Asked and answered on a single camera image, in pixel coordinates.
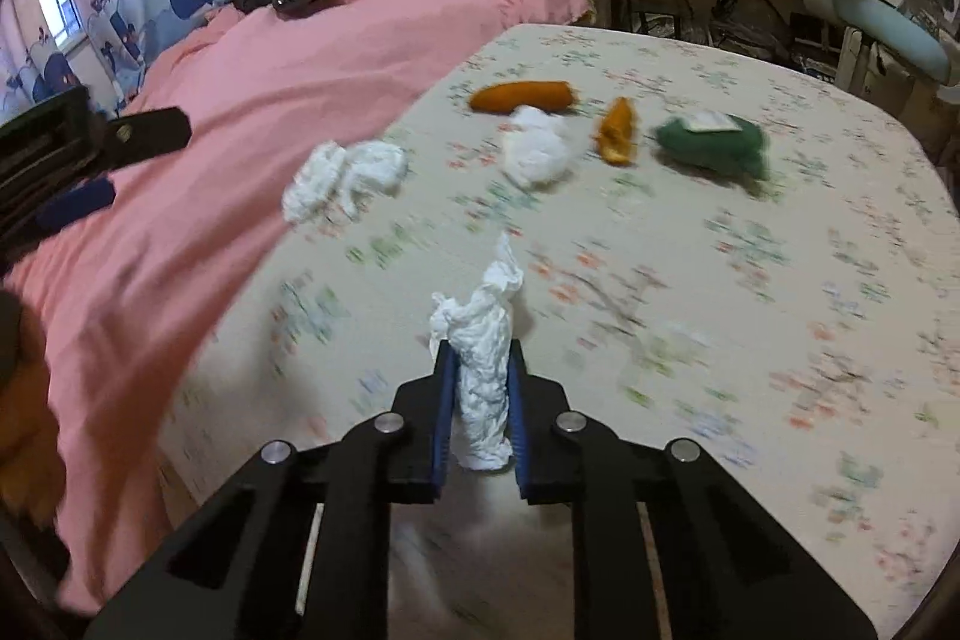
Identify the floral tablecloth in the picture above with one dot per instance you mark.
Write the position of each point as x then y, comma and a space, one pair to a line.
675, 272

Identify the long orange peel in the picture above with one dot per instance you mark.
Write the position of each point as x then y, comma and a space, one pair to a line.
517, 96

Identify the white tissue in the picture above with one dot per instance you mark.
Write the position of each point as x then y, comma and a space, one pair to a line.
375, 160
536, 149
484, 370

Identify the silver striped bag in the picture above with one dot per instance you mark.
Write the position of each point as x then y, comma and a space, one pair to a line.
664, 21

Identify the small orange peel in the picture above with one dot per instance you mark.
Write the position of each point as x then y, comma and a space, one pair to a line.
619, 134

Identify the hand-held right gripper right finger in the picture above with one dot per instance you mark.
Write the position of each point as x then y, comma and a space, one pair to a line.
521, 422

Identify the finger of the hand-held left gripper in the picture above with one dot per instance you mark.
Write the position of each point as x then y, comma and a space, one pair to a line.
75, 203
150, 132

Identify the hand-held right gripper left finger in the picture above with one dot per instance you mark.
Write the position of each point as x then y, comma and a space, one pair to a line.
442, 415

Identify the dark bag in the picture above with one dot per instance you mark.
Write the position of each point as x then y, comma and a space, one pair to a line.
746, 25

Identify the pink blanket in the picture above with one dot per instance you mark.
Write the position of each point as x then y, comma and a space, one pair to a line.
262, 85

